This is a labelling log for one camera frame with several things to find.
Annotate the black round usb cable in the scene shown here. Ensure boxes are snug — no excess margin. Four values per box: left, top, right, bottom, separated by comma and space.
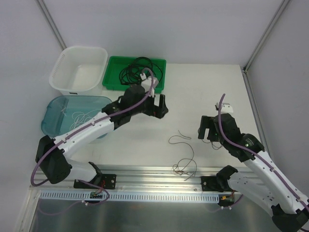
149, 62, 165, 85

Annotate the thin white wire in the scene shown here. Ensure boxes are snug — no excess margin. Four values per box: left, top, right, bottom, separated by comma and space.
70, 110, 102, 133

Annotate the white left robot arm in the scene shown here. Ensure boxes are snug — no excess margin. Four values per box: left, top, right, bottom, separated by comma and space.
30, 85, 169, 188

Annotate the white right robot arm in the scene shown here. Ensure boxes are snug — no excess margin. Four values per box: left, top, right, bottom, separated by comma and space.
198, 113, 309, 232

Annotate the green plastic tray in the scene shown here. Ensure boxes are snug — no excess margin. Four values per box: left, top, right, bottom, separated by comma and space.
102, 56, 167, 93

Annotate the white plastic basin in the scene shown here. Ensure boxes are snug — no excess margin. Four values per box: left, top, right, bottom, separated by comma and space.
49, 46, 108, 96

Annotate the teal translucent plastic bin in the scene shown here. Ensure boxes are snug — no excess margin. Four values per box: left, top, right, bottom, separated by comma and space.
41, 95, 112, 138

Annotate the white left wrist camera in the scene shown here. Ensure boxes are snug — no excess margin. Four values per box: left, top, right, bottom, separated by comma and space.
140, 73, 159, 98

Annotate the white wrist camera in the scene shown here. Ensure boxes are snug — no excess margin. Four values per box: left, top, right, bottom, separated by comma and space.
140, 73, 159, 98
215, 102, 234, 114

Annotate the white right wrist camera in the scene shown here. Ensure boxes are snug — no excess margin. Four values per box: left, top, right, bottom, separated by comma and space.
215, 102, 234, 114

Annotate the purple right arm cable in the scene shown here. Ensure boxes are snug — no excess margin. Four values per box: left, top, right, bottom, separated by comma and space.
217, 93, 309, 213

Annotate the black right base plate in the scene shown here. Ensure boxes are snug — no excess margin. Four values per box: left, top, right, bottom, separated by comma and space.
200, 176, 233, 192

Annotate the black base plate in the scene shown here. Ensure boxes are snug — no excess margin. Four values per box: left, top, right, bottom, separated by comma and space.
200, 176, 233, 192
73, 174, 116, 189

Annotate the aluminium mounting rail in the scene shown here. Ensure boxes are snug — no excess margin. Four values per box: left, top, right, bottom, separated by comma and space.
30, 164, 290, 194

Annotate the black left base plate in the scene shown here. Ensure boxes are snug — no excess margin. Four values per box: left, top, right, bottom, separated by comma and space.
73, 174, 116, 189

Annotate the white slotted cable duct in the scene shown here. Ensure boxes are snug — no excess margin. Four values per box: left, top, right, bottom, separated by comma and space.
40, 190, 219, 203

